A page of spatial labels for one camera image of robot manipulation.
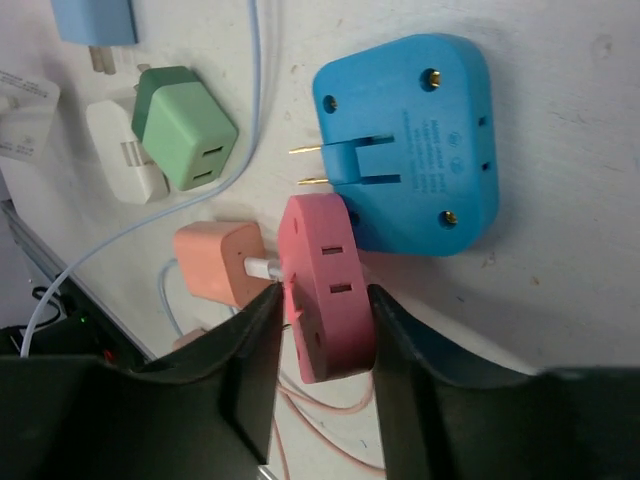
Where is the white plug adapter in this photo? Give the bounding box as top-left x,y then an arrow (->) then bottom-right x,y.
86,88 -> 169,205

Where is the light blue charger plug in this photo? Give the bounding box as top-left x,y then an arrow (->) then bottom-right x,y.
50,0 -> 138,75

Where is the blue plug adapter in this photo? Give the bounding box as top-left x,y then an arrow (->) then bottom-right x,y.
312,33 -> 499,257

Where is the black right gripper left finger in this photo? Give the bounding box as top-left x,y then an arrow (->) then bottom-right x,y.
1,284 -> 283,479

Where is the pink charging cable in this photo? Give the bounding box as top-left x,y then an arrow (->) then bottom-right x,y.
244,254 -> 388,480

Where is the aluminium frame rail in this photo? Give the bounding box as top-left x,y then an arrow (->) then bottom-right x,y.
1,200 -> 151,370

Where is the salmon pink charger plug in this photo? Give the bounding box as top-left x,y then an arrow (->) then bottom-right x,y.
173,221 -> 272,309

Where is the pink plug adapter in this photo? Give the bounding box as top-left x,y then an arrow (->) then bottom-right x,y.
277,193 -> 376,384

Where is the green charger plug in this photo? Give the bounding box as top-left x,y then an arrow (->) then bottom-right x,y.
131,66 -> 239,191

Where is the light blue charging cable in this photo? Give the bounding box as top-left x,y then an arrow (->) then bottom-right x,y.
19,0 -> 263,358

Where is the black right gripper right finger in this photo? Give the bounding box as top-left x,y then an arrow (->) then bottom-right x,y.
368,285 -> 639,479

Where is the white cube power socket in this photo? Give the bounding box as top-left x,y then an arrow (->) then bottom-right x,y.
1,68 -> 60,164

